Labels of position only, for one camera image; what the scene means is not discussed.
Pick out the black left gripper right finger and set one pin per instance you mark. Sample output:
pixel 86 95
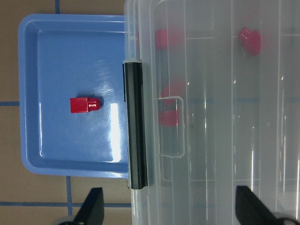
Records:
pixel 249 210

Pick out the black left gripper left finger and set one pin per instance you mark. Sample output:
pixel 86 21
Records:
pixel 92 210

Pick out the red block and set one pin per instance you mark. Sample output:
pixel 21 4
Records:
pixel 84 104
pixel 172 89
pixel 250 40
pixel 169 118
pixel 161 39

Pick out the clear plastic box lid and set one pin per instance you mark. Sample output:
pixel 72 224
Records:
pixel 234 122

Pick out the red block in box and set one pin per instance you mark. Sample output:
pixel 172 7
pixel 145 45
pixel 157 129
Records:
pixel 250 40
pixel 172 89
pixel 169 118
pixel 161 39

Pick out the clear plastic storage box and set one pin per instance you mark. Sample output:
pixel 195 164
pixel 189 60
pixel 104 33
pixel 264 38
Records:
pixel 218 112

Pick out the blue plastic tray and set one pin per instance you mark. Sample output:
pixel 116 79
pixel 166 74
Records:
pixel 72 56

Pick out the black box latch handle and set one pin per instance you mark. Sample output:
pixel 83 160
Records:
pixel 133 91

